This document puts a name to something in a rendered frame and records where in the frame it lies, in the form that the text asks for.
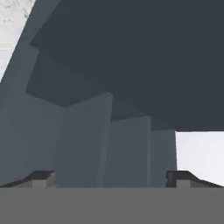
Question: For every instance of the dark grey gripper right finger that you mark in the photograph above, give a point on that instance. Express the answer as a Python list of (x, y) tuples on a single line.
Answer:
[(182, 176)]

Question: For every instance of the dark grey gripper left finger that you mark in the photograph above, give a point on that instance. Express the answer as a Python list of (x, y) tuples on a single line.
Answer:
[(38, 176)]

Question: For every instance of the blue-grey cabinet door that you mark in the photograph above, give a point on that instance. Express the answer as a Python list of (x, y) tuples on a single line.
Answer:
[(83, 140), (128, 151)]

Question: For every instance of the dark blue-grey wall cabinet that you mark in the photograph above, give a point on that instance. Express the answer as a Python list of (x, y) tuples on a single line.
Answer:
[(137, 58)]

